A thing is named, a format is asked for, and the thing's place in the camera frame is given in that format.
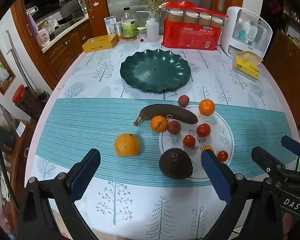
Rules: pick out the dark case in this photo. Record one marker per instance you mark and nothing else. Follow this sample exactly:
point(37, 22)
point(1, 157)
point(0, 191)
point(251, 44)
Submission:
point(3, 140)

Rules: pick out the silver metal can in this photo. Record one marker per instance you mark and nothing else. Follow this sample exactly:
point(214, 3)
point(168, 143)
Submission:
point(118, 31)

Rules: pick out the white cosmetic storage box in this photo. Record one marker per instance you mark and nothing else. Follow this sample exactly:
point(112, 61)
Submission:
point(230, 30)

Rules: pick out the yellow tin box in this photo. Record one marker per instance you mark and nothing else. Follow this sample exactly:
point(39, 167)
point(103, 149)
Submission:
point(100, 43)

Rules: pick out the silver metal pole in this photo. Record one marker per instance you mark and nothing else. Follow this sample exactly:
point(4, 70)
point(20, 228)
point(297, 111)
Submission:
point(18, 60)

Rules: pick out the purple hanging cloth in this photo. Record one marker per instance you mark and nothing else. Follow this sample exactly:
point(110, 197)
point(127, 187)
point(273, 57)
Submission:
point(32, 25)

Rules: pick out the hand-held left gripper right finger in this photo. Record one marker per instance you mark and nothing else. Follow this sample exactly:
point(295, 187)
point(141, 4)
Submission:
point(215, 175)

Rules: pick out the red lychee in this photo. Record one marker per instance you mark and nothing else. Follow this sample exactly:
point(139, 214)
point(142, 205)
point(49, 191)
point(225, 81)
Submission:
point(183, 100)
point(174, 127)

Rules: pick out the wooden kitchen cabinet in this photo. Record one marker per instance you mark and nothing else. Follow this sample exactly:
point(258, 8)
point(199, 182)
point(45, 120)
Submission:
point(65, 50)

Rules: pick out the overripe brown banana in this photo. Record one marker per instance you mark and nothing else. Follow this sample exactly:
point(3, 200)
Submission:
point(170, 112)

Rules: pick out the tree print tablecloth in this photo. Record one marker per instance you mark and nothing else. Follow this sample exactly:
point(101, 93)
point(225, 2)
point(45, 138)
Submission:
point(90, 120)

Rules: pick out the dark brown avocado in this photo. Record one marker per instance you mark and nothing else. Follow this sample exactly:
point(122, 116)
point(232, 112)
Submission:
point(175, 163)

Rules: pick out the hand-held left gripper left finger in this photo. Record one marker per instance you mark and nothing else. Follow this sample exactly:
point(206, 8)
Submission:
point(85, 175)

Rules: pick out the small glass jar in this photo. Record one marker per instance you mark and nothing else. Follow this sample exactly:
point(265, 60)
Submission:
point(141, 33)

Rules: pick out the white squeeze bottle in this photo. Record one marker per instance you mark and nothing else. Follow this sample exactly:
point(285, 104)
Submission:
point(152, 30)

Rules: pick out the blue and white carton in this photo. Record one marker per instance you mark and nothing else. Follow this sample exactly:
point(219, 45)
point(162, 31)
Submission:
point(110, 25)

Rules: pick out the yellow tissue pack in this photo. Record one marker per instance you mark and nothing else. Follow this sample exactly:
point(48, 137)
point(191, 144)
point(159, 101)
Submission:
point(246, 66)

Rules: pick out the small tangerine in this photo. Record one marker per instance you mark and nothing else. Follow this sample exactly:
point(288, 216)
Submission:
point(207, 107)
point(158, 123)

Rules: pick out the pink small appliance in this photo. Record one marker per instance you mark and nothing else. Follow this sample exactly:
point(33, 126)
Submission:
point(43, 38)

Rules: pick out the large yellow orange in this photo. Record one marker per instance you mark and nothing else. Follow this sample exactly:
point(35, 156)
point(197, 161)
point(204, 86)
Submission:
point(126, 145)

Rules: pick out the wooden framed window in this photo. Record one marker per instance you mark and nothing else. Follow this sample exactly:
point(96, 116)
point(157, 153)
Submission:
point(11, 72)

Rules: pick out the green label vinegar bottle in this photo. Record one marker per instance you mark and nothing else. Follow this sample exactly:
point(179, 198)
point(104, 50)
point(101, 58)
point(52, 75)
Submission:
point(129, 28)

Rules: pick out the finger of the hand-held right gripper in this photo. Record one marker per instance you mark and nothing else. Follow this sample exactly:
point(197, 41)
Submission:
point(267, 158)
point(292, 145)

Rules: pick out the red paper cup package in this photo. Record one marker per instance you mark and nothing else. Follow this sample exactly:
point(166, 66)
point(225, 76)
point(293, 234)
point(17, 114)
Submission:
point(190, 35)

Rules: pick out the dark green scalloped plate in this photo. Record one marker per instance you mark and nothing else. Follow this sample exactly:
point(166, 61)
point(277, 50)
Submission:
point(145, 72)

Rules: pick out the red cherry tomato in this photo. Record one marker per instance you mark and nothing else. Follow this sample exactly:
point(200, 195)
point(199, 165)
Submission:
point(223, 156)
point(189, 141)
point(203, 130)

